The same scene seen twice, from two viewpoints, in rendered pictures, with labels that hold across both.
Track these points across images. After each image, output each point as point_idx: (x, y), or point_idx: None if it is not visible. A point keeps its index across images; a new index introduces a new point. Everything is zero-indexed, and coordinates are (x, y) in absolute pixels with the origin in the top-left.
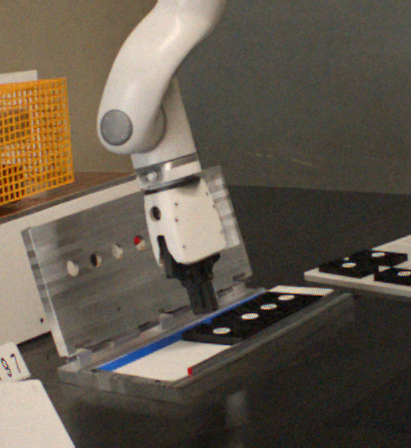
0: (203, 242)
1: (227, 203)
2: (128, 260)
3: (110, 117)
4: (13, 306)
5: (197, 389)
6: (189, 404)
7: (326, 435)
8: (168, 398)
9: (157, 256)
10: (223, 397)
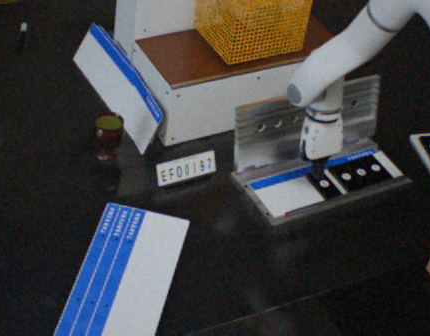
0: (325, 149)
1: (375, 97)
2: (298, 123)
3: (292, 88)
4: (233, 113)
5: (283, 226)
6: (274, 235)
7: (308, 306)
8: (267, 225)
9: (300, 147)
10: (292, 238)
